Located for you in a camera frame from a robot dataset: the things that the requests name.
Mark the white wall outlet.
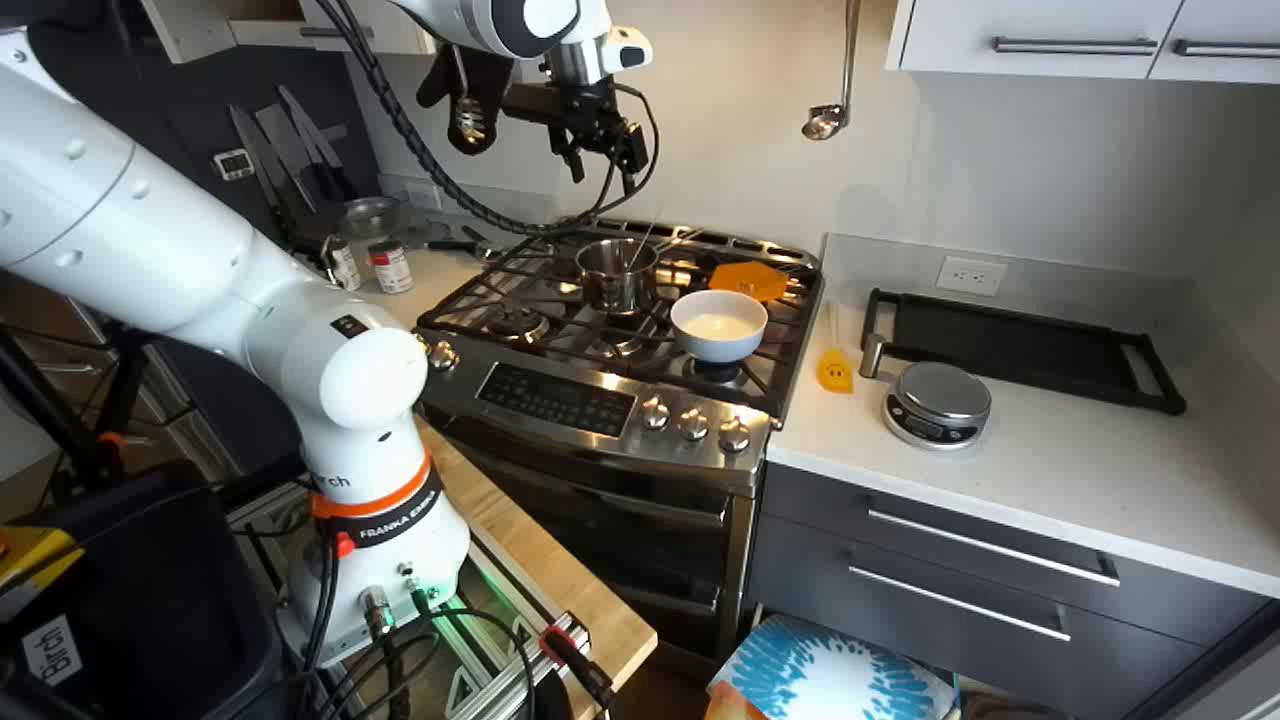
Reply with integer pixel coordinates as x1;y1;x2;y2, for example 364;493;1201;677
938;253;1012;302

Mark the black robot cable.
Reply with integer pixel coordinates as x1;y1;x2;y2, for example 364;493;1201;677
318;0;666;241

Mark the stainless steel gas stove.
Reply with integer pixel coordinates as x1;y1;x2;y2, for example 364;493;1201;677
412;216;827;664

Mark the shallow grey drawer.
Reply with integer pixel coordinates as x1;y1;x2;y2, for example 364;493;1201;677
759;462;1268;649

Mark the wide white cabinet door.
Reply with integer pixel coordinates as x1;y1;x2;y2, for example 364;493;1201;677
887;0;1183;82

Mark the black camera tripod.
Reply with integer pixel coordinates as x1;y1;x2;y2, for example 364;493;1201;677
0;324;156;495

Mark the small yellow object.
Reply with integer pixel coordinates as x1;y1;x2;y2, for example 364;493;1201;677
812;348;857;397

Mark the white bowl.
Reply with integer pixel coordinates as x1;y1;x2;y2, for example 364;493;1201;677
669;286;772;370

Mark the black tray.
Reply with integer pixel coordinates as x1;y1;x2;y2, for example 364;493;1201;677
857;286;1194;419

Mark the bundle of base cables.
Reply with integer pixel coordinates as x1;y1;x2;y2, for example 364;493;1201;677
296;575;625;720

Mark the silver cabinet door handle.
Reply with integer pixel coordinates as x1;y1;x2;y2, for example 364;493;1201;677
1169;36;1280;65
989;33;1157;59

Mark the silver pot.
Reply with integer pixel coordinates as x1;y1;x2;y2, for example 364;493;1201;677
578;235;659;320

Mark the black bin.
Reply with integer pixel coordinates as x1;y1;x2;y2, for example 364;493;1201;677
0;467;292;720

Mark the silver drawer handle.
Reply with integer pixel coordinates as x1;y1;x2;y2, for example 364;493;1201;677
844;562;1081;649
861;495;1124;591

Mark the white spice jar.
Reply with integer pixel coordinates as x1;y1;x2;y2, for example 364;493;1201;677
320;235;367;295

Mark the narrow white cabinet door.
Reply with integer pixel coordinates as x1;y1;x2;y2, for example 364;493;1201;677
1150;0;1280;87

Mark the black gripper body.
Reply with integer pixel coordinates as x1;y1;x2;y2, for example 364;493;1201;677
542;77;648;154

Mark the clear glass jar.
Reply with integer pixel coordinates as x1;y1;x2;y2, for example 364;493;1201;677
334;192;405;250

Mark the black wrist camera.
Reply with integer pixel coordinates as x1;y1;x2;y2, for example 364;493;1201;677
412;46;523;160

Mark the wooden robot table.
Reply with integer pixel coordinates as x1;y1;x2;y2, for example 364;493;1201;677
418;419;666;697

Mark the deep grey drawer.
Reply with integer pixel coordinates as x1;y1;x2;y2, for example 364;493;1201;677
740;518;1214;720

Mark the kitchen knife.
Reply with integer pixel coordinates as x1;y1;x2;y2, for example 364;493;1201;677
278;85;357;205
226;102;292;216
253;102;328;207

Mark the red label spice jar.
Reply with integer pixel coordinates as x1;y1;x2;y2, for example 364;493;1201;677
367;241;422;302

